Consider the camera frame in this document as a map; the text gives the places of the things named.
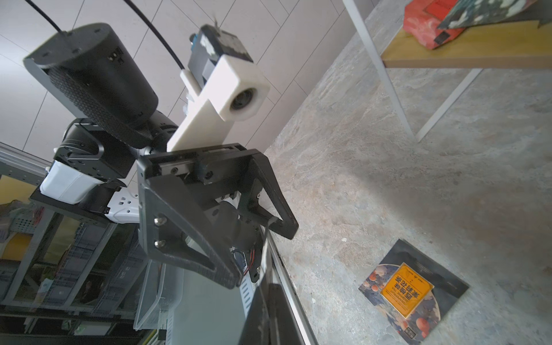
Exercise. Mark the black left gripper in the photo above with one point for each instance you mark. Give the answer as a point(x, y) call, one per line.
point(182, 221)

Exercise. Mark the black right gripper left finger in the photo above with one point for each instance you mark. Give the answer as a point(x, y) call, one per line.
point(256, 329)

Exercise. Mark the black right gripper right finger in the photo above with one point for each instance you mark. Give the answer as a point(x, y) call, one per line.
point(283, 326)

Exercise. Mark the orange label black tea bag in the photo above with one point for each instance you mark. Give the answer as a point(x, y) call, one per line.
point(412, 291)

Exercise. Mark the red tea bag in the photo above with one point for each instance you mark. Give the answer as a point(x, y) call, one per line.
point(422, 18)

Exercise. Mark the green label floral tea bag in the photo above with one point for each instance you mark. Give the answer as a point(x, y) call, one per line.
point(483, 12)

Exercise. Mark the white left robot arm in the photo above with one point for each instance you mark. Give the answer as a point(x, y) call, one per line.
point(94, 175)

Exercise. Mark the grey storage rack outside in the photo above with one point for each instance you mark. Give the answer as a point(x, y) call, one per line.
point(66, 279)

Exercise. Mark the white frame wooden shelf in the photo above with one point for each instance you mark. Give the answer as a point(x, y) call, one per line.
point(512, 45)

